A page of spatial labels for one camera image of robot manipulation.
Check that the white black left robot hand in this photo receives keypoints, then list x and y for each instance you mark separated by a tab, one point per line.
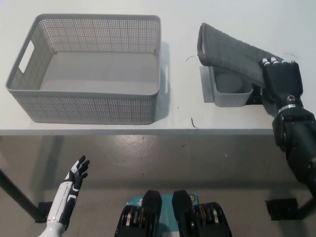
66	195

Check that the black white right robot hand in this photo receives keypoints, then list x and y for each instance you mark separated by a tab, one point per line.
282	81

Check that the grey quilted oven glove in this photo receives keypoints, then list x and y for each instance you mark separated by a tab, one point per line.
229	54

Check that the small grey perforated container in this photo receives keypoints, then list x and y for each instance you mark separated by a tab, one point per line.
229	100

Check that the black table foot plate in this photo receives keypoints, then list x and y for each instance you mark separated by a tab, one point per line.
284	208
45	211

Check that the thin curved black thread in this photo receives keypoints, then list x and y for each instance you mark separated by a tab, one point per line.
290	55

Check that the black table leg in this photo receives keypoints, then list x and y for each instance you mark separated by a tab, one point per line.
18	190

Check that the large grey perforated basket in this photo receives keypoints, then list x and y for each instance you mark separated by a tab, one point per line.
98	108

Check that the black thread scrap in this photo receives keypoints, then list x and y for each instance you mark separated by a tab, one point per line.
193	123

